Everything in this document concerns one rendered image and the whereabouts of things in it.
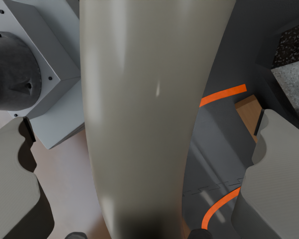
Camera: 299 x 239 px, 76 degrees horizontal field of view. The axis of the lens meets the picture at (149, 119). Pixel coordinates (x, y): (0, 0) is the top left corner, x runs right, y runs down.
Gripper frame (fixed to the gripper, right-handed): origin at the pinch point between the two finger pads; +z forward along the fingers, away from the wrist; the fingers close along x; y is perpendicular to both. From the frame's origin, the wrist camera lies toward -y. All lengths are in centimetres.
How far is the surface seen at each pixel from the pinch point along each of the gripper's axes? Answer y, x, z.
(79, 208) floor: 185, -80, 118
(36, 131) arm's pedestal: 31, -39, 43
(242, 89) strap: 41, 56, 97
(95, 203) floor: 170, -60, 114
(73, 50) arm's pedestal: 4.6, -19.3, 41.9
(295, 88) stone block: 18, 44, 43
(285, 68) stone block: 12, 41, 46
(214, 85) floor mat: 40, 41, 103
